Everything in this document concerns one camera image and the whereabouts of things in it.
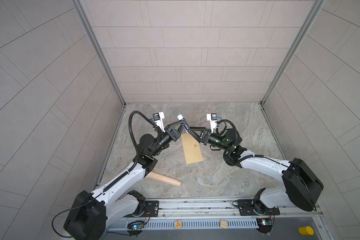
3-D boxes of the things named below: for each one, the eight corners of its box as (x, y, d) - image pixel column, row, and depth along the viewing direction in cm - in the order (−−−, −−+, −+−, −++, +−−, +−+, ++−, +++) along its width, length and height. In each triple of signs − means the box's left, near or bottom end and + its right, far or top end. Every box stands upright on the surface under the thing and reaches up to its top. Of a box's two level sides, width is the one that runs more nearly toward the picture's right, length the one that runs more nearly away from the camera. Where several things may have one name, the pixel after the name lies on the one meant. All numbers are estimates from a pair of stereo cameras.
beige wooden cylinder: (146, 177, 83) (146, 176, 81) (149, 171, 85) (148, 170, 83) (180, 187, 80) (180, 185, 78) (182, 180, 82) (182, 179, 80)
